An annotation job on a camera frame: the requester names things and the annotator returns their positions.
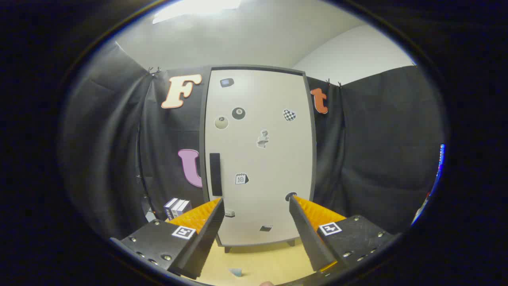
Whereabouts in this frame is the white cabinet door black handle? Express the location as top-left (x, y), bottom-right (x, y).
top-left (204, 68), bottom-right (315, 247)

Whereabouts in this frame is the dark grey cabinet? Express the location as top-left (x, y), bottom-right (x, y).
top-left (200, 65), bottom-right (317, 253)

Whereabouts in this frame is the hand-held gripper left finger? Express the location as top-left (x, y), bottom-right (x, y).
top-left (110, 197), bottom-right (225, 280)

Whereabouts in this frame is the computer monitor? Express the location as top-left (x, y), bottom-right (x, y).
top-left (435, 144), bottom-right (446, 191)

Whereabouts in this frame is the dark blue book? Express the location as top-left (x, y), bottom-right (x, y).
top-left (164, 198), bottom-right (178, 221)

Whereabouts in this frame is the black backdrop cloth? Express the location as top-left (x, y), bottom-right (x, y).
top-left (60, 42), bottom-right (445, 239)

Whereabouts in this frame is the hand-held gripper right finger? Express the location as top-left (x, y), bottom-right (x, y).
top-left (289, 195), bottom-right (397, 272)

